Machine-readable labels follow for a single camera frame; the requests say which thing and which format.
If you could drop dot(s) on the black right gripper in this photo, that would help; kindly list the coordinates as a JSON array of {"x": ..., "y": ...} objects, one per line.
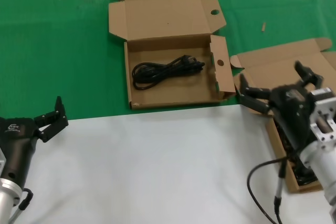
[{"x": 291, "y": 113}]

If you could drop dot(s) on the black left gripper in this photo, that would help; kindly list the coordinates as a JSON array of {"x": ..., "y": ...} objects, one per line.
[{"x": 18, "y": 145}]

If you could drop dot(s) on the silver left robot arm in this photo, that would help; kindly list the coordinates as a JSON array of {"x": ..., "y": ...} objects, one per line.
[{"x": 6, "y": 195}]

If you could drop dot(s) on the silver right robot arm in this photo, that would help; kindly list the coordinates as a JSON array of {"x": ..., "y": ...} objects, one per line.
[{"x": 325, "y": 161}]

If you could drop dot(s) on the plain open cardboard box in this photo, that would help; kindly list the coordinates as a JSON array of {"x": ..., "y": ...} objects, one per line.
[{"x": 267, "y": 64}]

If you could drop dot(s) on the cardboard box with round holes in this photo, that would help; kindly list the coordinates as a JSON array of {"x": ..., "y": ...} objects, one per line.
[{"x": 170, "y": 16}]

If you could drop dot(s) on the short wooden stick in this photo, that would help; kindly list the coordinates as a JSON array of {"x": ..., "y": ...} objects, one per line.
[{"x": 263, "y": 26}]

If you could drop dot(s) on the green table cloth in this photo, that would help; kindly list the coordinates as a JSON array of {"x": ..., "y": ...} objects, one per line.
[{"x": 52, "y": 37}]

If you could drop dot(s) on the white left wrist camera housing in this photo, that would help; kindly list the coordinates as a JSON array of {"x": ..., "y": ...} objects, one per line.
[{"x": 2, "y": 161}]

